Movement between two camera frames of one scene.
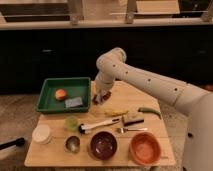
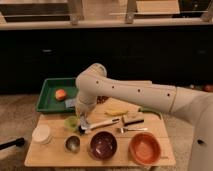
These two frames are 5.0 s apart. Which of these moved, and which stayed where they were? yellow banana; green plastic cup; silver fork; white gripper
Moved: white gripper
Stayed: yellow banana; green plastic cup; silver fork
